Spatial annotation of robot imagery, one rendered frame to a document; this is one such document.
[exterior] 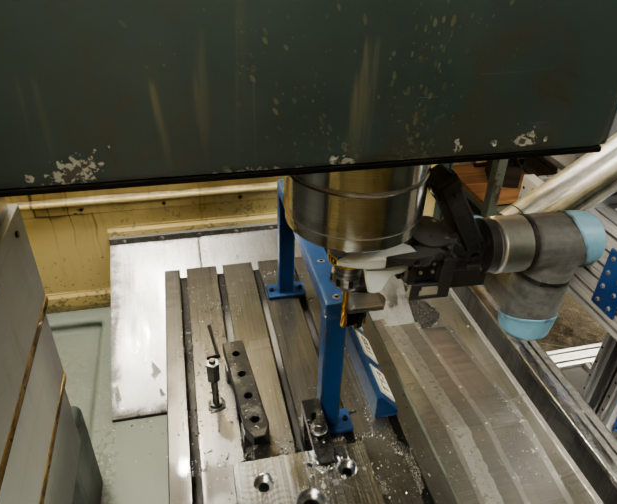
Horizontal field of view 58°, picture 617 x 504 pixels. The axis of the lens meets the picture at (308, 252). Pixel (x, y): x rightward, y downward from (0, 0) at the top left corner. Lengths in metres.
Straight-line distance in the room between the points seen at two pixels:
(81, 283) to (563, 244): 1.51
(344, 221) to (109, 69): 0.27
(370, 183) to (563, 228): 0.32
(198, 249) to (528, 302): 1.19
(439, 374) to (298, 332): 0.41
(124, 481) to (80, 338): 0.60
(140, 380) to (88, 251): 0.47
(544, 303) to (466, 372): 0.79
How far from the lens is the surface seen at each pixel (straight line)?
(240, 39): 0.42
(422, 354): 1.59
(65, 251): 1.86
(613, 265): 1.67
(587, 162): 0.96
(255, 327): 1.37
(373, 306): 0.95
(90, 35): 0.42
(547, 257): 0.76
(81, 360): 1.84
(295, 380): 1.25
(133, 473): 1.49
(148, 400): 1.59
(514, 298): 0.83
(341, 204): 0.55
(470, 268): 0.74
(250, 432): 1.08
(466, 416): 1.43
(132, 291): 1.73
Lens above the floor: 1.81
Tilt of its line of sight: 34 degrees down
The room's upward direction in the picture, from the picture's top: 2 degrees clockwise
